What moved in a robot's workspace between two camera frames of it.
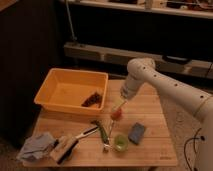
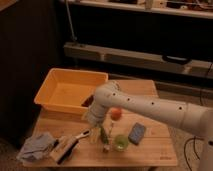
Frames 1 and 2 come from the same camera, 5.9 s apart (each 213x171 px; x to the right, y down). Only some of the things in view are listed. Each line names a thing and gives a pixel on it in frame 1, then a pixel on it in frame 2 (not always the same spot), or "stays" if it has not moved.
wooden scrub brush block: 62,147 stays
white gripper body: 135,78 to 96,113
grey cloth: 36,147 stays
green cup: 121,142 stays
